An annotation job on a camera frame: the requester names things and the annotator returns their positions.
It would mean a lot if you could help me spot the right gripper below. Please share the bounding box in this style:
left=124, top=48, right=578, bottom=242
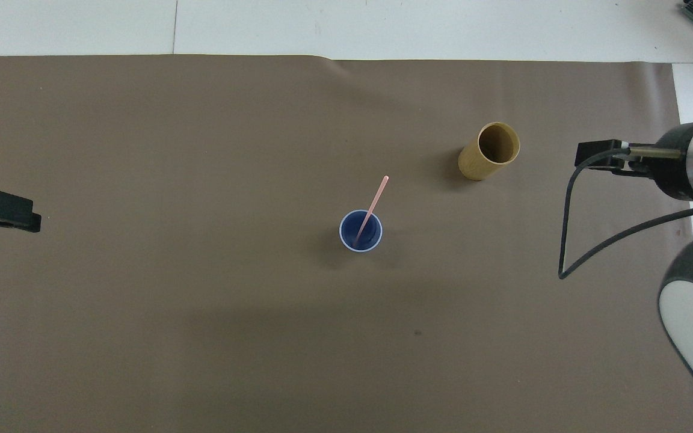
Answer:
left=627, top=120, right=693, bottom=203

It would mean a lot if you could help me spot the pink chopstick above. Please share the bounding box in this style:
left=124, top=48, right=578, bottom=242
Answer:
left=353, top=175, right=390, bottom=247

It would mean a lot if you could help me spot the blue cup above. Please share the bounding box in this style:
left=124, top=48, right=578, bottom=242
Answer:
left=339, top=209, right=384, bottom=254

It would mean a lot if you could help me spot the yellow-brown cylinder holder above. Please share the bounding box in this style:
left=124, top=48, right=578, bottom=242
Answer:
left=458, top=121, right=521, bottom=182

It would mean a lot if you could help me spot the black cable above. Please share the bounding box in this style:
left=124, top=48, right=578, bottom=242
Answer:
left=557, top=148, right=693, bottom=281

